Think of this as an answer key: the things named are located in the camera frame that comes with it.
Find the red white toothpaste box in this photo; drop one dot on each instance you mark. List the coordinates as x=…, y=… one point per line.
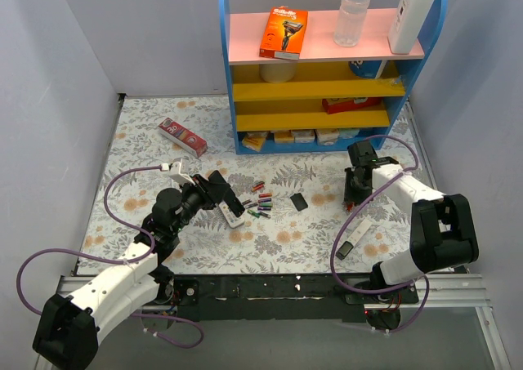
x=183, y=137

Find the white slim remote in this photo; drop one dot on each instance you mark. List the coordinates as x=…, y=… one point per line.
x=359, y=232

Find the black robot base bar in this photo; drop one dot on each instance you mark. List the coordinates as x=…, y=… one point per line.
x=224, y=297

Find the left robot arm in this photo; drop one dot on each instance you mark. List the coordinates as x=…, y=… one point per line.
x=72, y=327

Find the small black device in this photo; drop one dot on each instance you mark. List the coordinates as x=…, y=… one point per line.
x=344, y=250

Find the blue paper cup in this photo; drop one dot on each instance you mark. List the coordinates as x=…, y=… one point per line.
x=369, y=69

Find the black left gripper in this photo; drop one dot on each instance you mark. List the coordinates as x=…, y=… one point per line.
x=210, y=190

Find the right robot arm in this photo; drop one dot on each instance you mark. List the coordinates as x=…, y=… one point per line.
x=442, y=232

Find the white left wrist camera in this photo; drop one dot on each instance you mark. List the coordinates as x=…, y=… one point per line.
x=176, y=172

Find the black battery cover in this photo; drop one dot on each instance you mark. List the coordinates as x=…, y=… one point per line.
x=299, y=202

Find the blue yellow wooden shelf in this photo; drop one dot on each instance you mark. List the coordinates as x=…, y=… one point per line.
x=322, y=72

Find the red snack box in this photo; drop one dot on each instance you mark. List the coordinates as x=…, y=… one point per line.
x=342, y=105

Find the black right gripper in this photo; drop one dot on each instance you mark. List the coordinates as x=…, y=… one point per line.
x=354, y=189

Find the small white remote control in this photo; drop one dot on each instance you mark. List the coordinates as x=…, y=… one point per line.
x=232, y=220

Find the white plastic bottle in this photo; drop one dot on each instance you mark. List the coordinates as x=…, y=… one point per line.
x=408, y=21

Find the black slim remote control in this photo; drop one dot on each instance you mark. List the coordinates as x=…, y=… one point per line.
x=229, y=196

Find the orange razor box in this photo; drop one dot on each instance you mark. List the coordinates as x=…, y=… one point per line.
x=284, y=34

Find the clear plastic bottle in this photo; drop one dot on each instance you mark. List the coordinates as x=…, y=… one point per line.
x=350, y=21

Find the yellow sponge pack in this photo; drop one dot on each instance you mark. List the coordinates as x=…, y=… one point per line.
x=254, y=140

